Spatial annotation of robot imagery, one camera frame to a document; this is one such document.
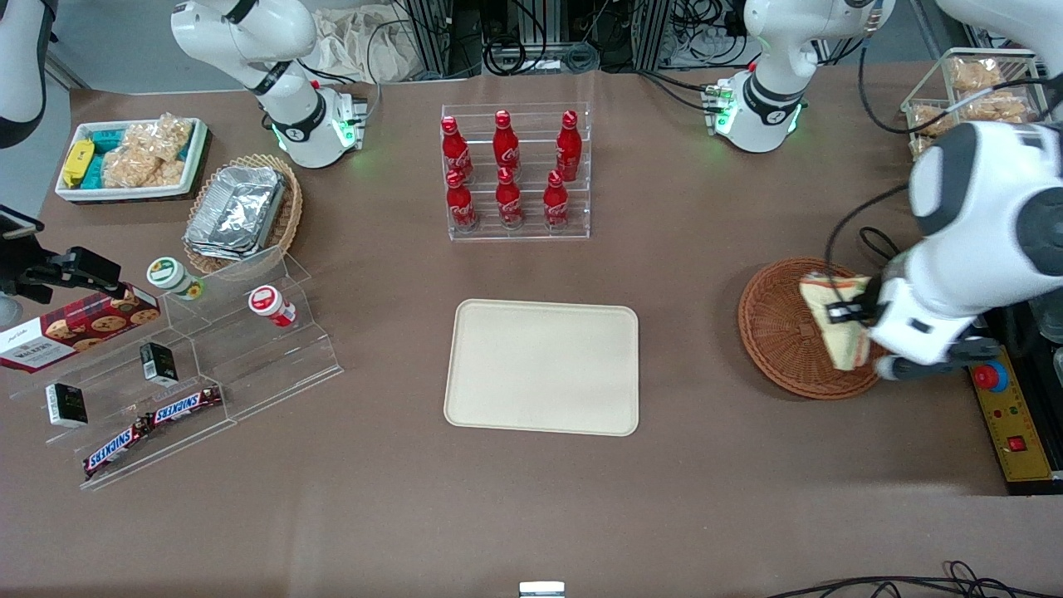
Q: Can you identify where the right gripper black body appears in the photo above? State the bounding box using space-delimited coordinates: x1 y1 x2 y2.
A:
0 237 64 305

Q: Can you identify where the triangle sandwich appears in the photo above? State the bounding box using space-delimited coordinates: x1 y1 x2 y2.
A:
798 272 874 372

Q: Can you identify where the brown round wicker basket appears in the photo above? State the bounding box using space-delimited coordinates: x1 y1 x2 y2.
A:
737 257 896 402

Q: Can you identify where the light wicker oval basket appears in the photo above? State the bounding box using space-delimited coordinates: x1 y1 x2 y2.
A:
182 153 305 277

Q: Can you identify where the cream rectangular plastic tray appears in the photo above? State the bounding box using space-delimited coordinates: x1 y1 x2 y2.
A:
443 298 641 438

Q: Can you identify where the Walkers red tartan cookie box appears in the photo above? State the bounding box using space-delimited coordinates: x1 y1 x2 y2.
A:
0 284 162 375

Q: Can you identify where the green sunflower snack cup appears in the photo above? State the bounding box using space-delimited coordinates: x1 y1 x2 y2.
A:
146 257 206 301

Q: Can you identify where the yellow snack packet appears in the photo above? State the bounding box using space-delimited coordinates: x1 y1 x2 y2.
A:
61 139 96 189

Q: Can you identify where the small black carton box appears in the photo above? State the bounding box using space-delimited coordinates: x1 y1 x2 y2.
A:
139 341 179 386
45 383 89 429

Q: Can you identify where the teal snack packet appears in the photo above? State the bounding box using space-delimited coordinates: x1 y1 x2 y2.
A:
83 126 127 189

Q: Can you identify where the clear bag of puffed snacks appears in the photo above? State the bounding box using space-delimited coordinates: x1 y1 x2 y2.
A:
100 113 194 189

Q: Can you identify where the yellow control box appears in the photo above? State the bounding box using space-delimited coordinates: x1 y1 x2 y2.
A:
969 345 1061 485

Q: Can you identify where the white rectangular plastic bin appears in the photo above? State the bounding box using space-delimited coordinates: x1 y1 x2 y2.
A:
54 116 211 204

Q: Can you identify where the silver foil container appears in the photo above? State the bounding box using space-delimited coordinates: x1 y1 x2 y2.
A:
184 164 288 260

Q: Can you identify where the Snickers chocolate bar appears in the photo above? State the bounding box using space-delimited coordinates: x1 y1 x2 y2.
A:
147 385 224 427
82 419 152 479

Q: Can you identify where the clear acrylic tiered stand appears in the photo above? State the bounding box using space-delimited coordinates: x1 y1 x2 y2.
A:
8 244 345 492

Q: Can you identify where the red lidded snack cup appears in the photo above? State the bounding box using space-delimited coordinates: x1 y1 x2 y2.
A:
247 285 297 328

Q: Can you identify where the bagged fried snack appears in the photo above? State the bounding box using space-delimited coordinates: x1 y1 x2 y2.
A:
948 57 1006 93
962 91 1032 125
912 105 958 140

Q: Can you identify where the red Coca-Cola bottle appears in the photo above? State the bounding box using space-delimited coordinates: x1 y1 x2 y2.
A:
445 169 478 233
492 110 522 176
542 169 571 230
440 115 475 184
495 166 525 230
555 110 583 183

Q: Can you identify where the crumpled white cloth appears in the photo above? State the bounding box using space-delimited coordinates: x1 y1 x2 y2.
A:
312 7 418 85

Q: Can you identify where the clear acrylic bottle rack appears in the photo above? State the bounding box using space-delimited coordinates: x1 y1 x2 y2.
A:
440 101 593 243

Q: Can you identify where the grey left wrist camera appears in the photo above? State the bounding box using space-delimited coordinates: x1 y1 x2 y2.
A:
882 335 1003 382

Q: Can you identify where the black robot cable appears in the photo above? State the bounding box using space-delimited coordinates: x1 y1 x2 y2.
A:
825 46 924 268

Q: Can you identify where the black floor cable bundle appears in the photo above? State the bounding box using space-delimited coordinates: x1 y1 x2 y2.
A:
762 560 1063 598

